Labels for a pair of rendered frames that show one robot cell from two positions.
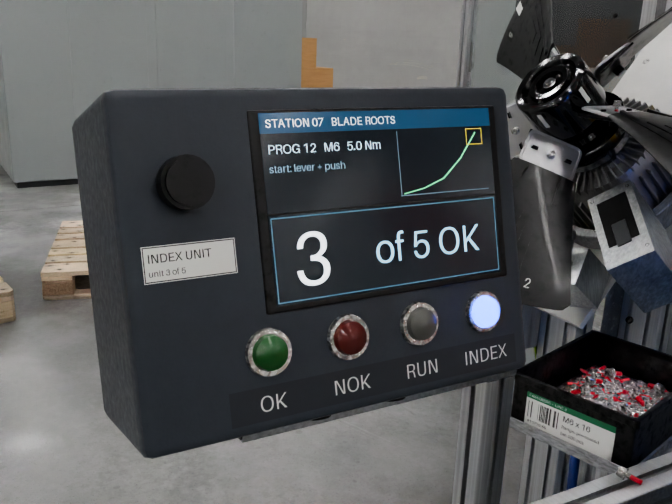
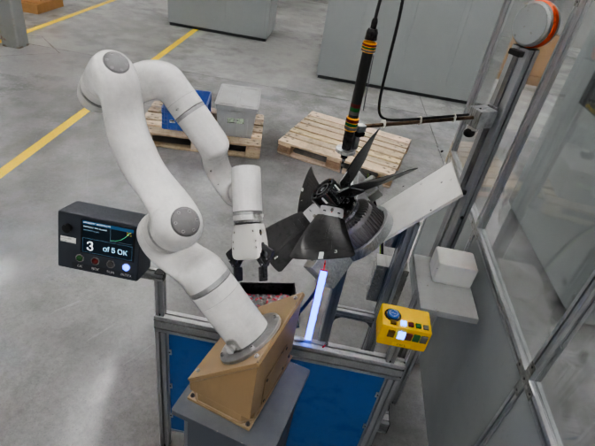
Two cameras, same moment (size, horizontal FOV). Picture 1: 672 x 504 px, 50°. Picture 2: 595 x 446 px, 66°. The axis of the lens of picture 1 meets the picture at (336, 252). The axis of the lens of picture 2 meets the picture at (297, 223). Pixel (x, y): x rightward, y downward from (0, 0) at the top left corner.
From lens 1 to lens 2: 136 cm
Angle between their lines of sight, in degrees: 33
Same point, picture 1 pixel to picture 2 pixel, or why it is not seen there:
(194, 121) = (71, 218)
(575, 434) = not seen: hidden behind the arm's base
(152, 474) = not seen: hidden behind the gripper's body
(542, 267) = (283, 254)
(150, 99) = (64, 213)
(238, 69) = (465, 34)
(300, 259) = (87, 245)
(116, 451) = not seen: hidden behind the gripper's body
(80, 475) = (228, 239)
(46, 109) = (343, 38)
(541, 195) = (300, 229)
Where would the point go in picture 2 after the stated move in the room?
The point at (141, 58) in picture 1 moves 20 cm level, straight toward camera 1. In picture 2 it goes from (405, 17) to (402, 19)
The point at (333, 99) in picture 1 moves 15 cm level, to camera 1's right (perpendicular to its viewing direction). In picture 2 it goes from (97, 220) to (129, 242)
